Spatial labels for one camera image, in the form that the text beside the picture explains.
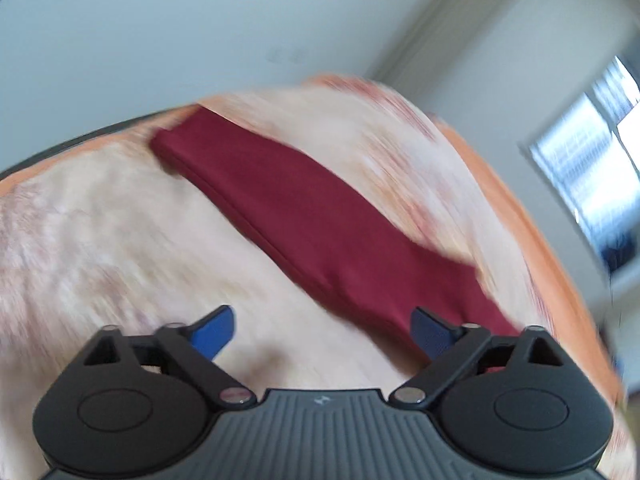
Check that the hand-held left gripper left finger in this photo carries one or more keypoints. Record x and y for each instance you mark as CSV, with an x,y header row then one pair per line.
x,y
216,332

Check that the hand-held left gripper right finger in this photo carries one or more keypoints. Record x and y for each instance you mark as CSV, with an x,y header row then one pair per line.
x,y
430,334

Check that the dark red garment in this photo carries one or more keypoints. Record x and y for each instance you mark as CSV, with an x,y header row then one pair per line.
x,y
310,210

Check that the cream floral patterned blanket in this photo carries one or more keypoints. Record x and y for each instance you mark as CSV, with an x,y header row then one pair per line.
x,y
125,250

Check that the window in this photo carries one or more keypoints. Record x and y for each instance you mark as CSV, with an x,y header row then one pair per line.
x,y
585,170

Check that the white curtain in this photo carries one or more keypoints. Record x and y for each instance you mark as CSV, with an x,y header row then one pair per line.
x,y
425,35

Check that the dark bed frame edge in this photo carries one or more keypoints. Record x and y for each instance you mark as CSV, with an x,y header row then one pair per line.
x,y
75,145

